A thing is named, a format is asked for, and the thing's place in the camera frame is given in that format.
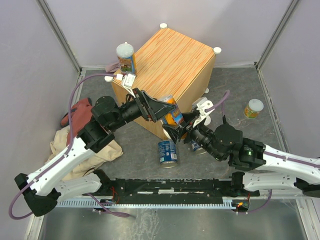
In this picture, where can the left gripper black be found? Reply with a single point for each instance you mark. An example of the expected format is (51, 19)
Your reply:
(146, 104)

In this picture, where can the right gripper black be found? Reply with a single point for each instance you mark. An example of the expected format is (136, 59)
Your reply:
(174, 131)

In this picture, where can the tall yellow drink can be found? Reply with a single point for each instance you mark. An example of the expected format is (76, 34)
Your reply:
(175, 116)

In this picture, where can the blue Progresso soup can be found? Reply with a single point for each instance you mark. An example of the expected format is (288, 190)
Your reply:
(197, 149)

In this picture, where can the tall can cartoon label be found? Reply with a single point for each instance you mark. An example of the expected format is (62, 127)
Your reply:
(126, 57)

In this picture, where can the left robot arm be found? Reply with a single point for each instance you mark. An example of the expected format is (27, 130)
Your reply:
(45, 188)

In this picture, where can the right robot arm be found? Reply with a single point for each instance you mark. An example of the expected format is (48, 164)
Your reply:
(259, 166)

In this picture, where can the pink cloth behind counter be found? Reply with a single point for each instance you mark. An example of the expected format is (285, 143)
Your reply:
(112, 67)

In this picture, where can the orange cup white lid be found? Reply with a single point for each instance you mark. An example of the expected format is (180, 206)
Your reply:
(206, 120)

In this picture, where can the blue soup can lying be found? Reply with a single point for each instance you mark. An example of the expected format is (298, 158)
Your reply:
(167, 154)

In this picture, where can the beige cloth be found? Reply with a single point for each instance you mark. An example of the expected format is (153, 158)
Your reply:
(90, 162)

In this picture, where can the green orange fruit cup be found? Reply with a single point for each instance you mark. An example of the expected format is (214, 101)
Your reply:
(253, 108)

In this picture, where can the red cloth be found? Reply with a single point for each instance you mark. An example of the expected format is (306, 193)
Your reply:
(81, 114)

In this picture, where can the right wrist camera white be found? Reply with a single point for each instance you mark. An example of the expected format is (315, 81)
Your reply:
(201, 105)

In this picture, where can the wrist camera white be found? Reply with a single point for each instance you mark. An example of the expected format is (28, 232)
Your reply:
(201, 105)
(127, 81)

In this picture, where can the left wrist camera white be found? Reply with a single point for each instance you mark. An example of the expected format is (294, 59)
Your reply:
(127, 81)

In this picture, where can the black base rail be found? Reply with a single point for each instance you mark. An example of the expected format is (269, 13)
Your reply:
(172, 191)

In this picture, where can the white cable duct strip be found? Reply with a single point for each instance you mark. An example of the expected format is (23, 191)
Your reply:
(88, 202)

